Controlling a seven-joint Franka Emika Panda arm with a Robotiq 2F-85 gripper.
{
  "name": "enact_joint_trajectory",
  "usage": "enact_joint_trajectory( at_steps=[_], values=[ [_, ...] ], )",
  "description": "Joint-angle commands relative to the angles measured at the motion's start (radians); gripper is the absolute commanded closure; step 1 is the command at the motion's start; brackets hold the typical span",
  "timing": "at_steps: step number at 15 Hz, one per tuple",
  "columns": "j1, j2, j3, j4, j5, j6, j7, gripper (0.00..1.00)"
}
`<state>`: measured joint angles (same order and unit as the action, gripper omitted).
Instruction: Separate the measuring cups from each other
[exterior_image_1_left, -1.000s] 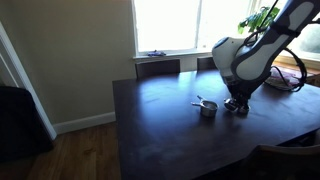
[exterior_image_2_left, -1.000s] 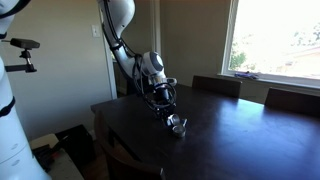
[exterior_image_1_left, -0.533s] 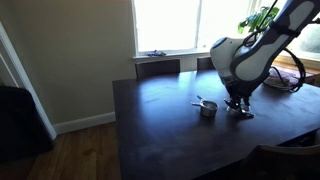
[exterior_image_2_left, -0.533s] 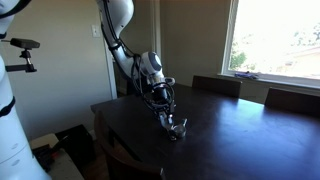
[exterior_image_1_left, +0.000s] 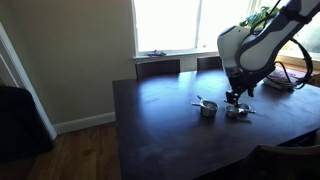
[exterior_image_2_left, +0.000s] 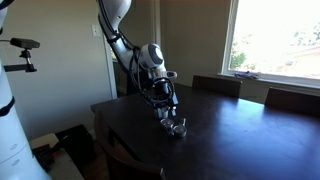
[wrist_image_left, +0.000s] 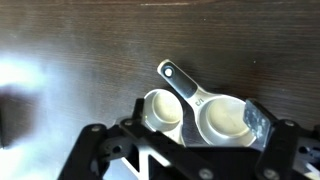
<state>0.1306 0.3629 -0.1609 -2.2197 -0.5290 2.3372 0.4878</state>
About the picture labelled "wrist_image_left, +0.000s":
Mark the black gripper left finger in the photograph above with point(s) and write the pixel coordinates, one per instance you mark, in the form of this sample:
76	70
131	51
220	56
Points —
100	153

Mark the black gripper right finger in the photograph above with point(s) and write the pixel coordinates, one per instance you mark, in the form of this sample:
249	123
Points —
276	150

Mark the quarter cup steel measuring cup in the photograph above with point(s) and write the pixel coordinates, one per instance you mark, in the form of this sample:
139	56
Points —
165	108

